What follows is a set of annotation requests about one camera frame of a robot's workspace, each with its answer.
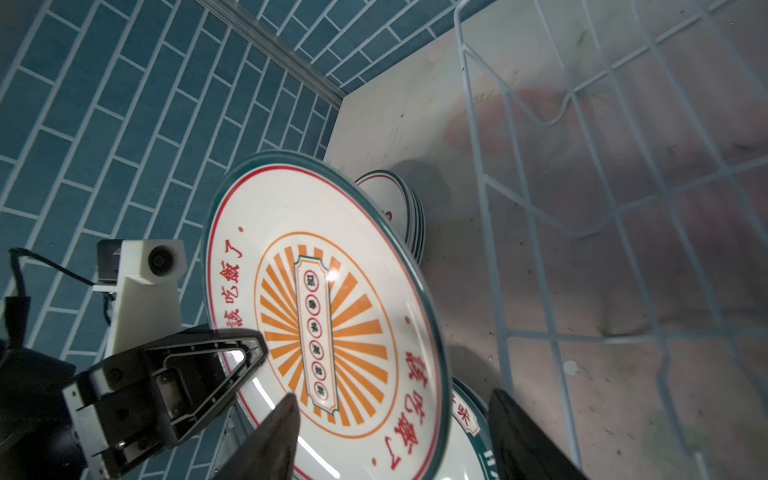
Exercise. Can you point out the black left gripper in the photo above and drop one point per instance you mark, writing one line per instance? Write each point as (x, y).
(57, 423)

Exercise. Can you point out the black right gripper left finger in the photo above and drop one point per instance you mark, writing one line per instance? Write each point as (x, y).
(269, 452)

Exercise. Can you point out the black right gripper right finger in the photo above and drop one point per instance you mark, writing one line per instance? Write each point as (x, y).
(521, 448)

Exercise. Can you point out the green rim small plate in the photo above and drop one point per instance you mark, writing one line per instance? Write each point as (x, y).
(469, 452)

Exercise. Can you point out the red rim small plate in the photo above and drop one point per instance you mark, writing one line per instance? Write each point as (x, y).
(294, 250)

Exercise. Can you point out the large red character plate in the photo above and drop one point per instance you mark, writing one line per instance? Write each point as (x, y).
(392, 197)
(420, 230)

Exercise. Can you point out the white wire dish rack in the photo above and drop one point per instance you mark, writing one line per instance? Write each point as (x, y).
(468, 56)

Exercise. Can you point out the aluminium left corner post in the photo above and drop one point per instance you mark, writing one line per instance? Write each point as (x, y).
(237, 17)

